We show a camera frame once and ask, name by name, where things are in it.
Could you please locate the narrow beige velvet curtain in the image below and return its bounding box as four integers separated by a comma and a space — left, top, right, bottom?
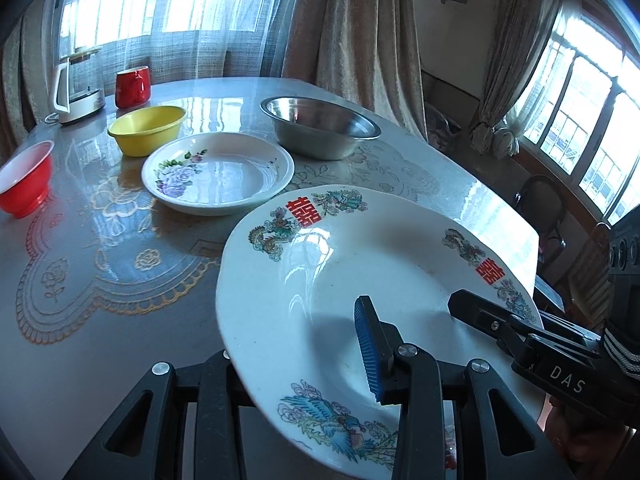
0, 10, 61, 161

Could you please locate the white sheer curtain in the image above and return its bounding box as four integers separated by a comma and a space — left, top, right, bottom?
50, 0, 311, 91

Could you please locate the large dragon phoenix plate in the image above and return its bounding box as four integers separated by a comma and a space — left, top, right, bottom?
216, 184, 545, 470

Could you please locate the wooden slatted chair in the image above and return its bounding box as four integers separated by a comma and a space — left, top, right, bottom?
537, 220, 613, 326

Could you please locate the dark round-back chair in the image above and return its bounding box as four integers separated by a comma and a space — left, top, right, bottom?
515, 175, 568, 266

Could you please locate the side window with grid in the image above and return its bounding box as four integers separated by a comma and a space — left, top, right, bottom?
505, 5, 640, 226

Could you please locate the purple floral white plate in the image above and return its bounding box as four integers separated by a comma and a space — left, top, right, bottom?
141, 132, 296, 217

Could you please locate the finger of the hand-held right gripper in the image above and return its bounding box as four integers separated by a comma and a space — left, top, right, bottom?
446, 289, 548, 361

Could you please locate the red bowl white inside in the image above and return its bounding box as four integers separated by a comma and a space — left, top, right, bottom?
0, 140, 55, 219

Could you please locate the red ceramic mug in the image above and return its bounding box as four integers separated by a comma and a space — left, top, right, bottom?
115, 66, 152, 110

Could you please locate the person's right hand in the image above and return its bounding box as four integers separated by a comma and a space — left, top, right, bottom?
542, 395, 640, 480

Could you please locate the yellow plastic bowl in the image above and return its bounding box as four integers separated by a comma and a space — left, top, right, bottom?
107, 105, 187, 158

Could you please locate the stainless steel bowl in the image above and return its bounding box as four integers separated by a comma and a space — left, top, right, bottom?
260, 96, 382, 161

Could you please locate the wide beige velvet curtain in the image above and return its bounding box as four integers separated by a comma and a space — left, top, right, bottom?
282, 0, 428, 141

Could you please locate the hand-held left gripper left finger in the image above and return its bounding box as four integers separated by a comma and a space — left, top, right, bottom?
65, 349, 266, 480

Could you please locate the glass kettle white handle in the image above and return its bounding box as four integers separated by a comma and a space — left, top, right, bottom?
45, 46, 107, 126

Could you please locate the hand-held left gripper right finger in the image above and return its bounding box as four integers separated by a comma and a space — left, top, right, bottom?
354, 296, 576, 480

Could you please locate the tied beige curtain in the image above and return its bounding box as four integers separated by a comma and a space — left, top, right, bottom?
470, 0, 566, 158

